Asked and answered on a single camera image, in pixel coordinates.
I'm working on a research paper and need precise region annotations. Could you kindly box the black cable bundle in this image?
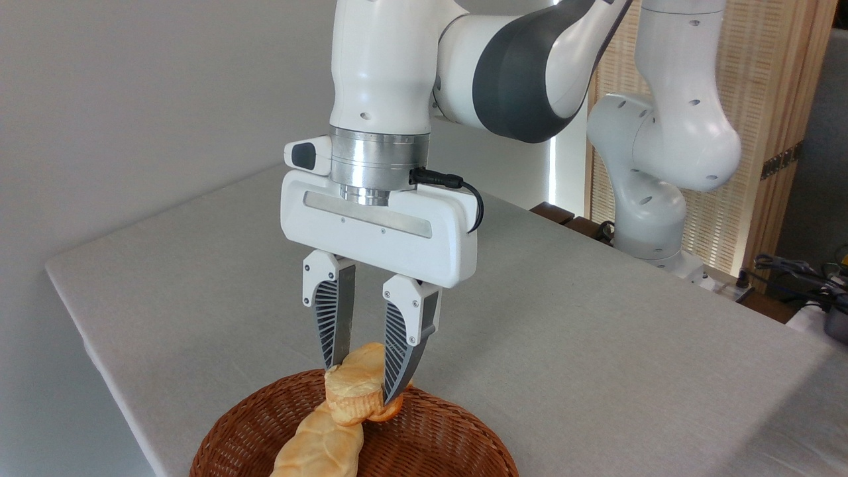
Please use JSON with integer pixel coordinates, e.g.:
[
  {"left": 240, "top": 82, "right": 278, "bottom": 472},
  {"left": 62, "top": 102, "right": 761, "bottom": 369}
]
[{"left": 752, "top": 254, "right": 848, "bottom": 312}]

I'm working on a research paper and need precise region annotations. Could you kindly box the light wooden slat screen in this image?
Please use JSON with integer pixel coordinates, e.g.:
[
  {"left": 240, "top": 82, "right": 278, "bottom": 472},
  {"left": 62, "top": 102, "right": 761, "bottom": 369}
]
[{"left": 585, "top": 0, "right": 839, "bottom": 279}]

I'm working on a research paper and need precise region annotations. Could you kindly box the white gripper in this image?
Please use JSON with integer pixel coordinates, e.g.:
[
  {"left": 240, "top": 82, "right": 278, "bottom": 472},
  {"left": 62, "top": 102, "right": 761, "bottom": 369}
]
[{"left": 280, "top": 171, "right": 479, "bottom": 405}]

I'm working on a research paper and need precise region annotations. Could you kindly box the grey tablecloth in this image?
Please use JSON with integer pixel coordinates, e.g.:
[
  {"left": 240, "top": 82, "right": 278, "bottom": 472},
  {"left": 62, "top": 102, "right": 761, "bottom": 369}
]
[{"left": 45, "top": 164, "right": 848, "bottom": 477}]

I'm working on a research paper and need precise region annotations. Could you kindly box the white power strip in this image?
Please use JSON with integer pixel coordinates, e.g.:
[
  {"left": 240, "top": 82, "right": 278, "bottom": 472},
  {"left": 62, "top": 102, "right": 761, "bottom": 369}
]
[{"left": 701, "top": 267, "right": 756, "bottom": 303}]

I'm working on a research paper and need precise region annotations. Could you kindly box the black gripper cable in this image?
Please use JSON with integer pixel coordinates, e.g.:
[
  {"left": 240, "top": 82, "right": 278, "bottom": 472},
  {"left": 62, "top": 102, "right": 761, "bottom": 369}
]
[{"left": 409, "top": 167, "right": 485, "bottom": 235}]

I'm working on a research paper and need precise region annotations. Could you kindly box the long braided bread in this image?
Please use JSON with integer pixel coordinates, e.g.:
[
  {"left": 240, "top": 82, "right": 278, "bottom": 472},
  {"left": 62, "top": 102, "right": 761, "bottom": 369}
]
[{"left": 270, "top": 396, "right": 366, "bottom": 477}]

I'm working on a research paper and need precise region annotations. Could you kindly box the brown wicker basket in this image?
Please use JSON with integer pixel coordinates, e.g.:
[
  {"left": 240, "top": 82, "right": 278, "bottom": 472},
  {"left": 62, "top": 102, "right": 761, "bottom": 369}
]
[{"left": 189, "top": 368, "right": 520, "bottom": 477}]

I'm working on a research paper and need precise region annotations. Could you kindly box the small round bread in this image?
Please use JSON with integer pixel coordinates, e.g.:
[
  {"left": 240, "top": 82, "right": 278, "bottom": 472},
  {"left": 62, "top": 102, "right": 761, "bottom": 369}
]
[{"left": 324, "top": 342, "right": 415, "bottom": 427}]

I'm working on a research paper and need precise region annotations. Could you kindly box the metal screen hinge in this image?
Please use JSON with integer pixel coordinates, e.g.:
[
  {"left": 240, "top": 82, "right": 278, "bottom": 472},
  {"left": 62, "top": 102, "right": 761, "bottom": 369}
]
[{"left": 761, "top": 141, "right": 804, "bottom": 181}]

